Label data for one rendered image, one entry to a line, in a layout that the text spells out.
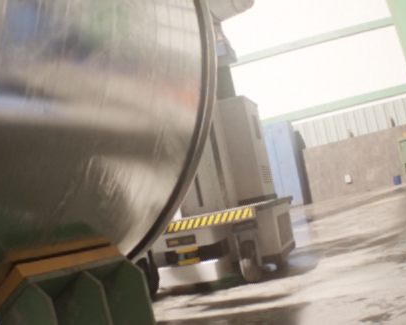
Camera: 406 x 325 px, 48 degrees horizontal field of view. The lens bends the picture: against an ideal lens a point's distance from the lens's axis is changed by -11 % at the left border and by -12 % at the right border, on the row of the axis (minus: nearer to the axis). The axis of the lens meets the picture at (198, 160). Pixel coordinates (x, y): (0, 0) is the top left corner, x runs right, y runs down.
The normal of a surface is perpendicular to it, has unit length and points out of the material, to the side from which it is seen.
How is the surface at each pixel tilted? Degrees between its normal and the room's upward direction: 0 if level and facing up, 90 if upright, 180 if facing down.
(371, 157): 90
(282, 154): 90
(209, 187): 90
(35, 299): 90
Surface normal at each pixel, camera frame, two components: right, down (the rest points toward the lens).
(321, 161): -0.44, 0.00
